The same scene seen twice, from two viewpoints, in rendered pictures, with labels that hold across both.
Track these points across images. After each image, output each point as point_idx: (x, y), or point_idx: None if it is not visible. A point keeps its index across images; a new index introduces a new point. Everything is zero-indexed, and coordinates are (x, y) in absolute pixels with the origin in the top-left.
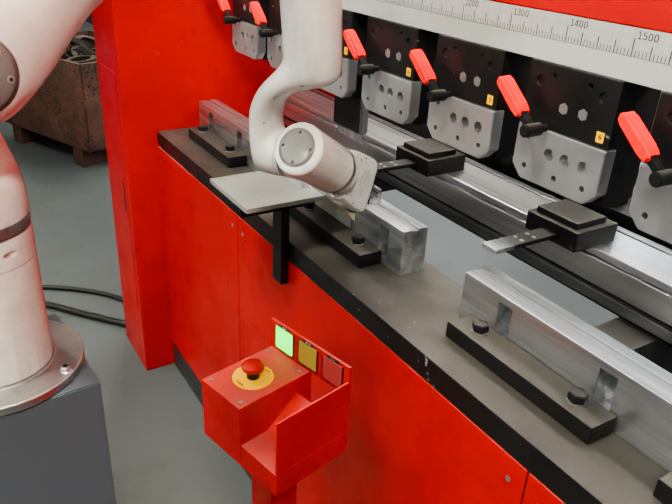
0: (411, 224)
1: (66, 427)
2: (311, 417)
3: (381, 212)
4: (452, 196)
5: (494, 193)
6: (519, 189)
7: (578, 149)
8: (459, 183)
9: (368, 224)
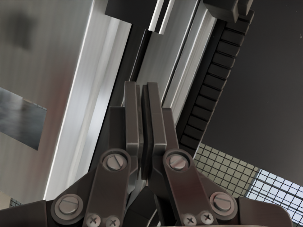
0: (77, 165)
1: None
2: None
3: (87, 82)
4: (170, 28)
5: (175, 102)
6: (182, 100)
7: None
8: (190, 45)
9: (36, 35)
